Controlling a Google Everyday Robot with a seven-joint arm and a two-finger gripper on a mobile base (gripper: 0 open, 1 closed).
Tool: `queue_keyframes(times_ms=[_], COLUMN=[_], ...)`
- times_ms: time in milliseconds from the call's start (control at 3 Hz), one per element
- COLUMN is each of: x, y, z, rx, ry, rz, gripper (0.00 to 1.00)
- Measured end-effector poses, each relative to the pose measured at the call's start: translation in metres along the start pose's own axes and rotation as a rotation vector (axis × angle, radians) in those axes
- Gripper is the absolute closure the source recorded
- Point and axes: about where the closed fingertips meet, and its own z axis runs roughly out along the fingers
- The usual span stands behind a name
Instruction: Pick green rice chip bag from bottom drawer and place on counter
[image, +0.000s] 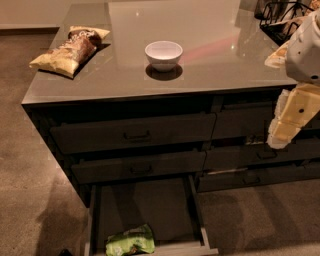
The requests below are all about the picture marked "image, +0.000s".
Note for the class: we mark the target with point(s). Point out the bottom right drawer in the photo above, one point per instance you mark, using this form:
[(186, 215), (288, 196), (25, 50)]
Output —
[(258, 177)]

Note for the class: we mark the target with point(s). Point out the top right drawer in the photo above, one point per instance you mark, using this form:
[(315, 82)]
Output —
[(241, 120)]

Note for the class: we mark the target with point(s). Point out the grey kitchen island counter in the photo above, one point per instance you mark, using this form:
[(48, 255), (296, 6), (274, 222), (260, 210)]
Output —
[(177, 87)]

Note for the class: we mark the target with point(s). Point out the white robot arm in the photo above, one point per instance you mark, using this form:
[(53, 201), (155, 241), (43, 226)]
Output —
[(300, 56)]

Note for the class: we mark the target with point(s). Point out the green rice chip bag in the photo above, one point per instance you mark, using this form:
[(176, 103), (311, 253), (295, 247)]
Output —
[(134, 241)]

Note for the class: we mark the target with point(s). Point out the brown yellow chip bag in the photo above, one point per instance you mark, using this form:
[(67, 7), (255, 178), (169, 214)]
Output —
[(81, 45)]

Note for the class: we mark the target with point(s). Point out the open bottom left drawer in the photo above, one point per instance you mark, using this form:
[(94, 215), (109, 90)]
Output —
[(169, 206)]

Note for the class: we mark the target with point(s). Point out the middle right drawer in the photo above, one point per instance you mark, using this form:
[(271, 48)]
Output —
[(234, 157)]

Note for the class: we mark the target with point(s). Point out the black wire basket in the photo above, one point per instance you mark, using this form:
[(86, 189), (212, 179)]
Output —
[(281, 18)]

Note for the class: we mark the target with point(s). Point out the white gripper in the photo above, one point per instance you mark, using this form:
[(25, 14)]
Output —
[(304, 56)]

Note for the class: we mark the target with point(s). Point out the top left drawer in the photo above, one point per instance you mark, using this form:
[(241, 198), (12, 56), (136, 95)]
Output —
[(129, 133)]

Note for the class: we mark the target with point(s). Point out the middle left drawer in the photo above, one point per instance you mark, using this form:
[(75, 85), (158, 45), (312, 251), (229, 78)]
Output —
[(136, 167)]

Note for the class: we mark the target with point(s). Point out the white ceramic bowl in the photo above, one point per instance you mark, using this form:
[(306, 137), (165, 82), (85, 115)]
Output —
[(163, 56)]

